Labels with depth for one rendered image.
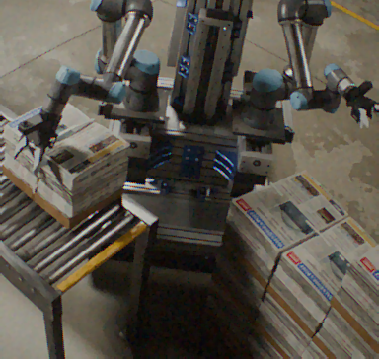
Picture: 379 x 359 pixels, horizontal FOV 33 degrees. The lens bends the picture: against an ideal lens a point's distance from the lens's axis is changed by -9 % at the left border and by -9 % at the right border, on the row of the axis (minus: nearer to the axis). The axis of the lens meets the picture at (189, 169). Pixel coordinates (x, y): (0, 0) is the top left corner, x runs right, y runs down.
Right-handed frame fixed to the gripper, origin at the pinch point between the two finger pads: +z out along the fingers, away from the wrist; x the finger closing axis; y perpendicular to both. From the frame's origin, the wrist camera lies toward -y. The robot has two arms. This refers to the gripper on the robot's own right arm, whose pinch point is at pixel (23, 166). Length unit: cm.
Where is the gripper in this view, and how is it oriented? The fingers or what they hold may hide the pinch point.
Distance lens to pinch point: 217.4
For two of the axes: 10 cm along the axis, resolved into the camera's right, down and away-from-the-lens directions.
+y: 4.4, 0.4, 9.0
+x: -7.7, -4.9, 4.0
